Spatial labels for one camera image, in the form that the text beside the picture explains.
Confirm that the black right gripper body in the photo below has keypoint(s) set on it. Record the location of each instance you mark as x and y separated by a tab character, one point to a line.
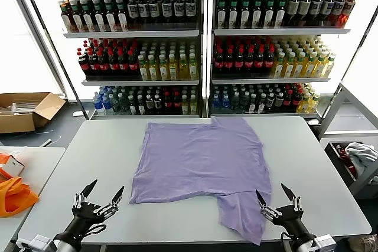
291	219

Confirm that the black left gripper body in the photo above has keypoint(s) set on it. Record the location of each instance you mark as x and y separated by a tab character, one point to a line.
88	213

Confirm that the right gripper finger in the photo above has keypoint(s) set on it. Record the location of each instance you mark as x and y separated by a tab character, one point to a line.
291	197
263	204

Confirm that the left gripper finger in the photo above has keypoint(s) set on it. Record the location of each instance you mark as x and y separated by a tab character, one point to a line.
85	193
115	199

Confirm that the purple printed t-shirt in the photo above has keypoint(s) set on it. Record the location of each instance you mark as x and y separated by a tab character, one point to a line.
200	160

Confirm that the grey clothes bin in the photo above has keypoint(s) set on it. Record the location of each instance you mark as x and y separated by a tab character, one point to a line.
338	163

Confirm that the grey metal strip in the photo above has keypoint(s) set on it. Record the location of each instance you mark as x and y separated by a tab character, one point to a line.
45	142

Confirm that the red garment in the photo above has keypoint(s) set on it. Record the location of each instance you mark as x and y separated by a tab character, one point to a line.
344	153

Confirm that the orange cloth bag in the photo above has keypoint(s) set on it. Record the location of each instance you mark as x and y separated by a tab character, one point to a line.
14	202

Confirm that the small orange white box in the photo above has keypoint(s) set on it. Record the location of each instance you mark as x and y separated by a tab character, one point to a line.
13	166

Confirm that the beige sneaker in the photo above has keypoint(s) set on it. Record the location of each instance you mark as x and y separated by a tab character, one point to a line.
367	243

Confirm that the white crumpled garment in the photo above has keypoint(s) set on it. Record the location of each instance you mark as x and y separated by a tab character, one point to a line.
360	154

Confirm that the blue drink bottle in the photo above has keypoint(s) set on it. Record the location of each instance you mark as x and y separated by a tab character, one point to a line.
106	106
216	101
97	105
226	101

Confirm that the dark green bottle white cap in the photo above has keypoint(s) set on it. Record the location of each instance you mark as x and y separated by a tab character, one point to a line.
123	104
115	105

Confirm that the dark drink bottle white cap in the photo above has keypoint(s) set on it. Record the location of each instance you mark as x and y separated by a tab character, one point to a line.
158	104
141	106
252	104
270	101
244	102
261	104
235	102
149	104
133	106
279	101

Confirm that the yellow juice bottle green label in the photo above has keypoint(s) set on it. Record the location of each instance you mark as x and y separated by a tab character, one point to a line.
163	70
315	103
193	70
153	70
329	67
320	67
289	67
143	70
310	67
279	67
183	70
305	104
299	67
173	70

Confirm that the black diagonal pole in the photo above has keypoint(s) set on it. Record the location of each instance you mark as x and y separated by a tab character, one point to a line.
327	107
54	45

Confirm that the cola bottle red cap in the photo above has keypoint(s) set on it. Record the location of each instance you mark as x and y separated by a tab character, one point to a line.
259	61
177	103
113	65
94	65
123	64
239	61
249	61
288	100
84	66
103	65
133	64
229	61
168	103
296	100
269	61
219	61

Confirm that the open cardboard box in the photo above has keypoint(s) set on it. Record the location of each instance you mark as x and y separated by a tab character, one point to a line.
17	122

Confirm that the clear plastic packets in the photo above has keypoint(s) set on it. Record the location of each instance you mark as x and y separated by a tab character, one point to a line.
20	106

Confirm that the yellow green drink bottle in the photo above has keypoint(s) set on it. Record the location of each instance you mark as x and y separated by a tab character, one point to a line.
193	105
185	105

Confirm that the steel shelf rack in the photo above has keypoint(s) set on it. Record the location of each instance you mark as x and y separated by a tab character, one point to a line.
133	34
280	31

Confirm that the grey metal beam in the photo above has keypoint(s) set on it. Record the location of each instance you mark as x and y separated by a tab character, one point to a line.
37	30

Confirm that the dark tea bottle green neck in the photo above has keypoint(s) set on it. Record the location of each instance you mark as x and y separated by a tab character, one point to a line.
99	20
78	20
269	14
111	20
257	14
280	14
245	14
233	14
88	20
122	19
221	14

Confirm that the red tea bottle white label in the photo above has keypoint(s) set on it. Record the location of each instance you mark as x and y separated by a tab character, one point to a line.
66	19

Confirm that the dark bottle grey label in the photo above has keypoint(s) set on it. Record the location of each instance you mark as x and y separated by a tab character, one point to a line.
304	8
292	10

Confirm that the dark bottle blue white label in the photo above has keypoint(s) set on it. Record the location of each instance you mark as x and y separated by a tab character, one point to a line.
316	8
153	11
166	10
327	8
190	10
178	10
133	11
143	11

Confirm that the red drink bottle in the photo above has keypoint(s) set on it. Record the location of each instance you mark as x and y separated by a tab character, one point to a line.
349	8

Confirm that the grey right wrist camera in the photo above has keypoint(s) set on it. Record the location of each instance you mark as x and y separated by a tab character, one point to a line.
325	243

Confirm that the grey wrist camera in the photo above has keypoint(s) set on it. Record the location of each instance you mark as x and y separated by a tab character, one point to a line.
325	243
37	243

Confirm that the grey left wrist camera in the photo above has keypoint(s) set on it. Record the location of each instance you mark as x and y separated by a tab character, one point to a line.
37	243

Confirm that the grey metal rack frame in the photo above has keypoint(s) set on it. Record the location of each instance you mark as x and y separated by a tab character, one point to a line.
332	107

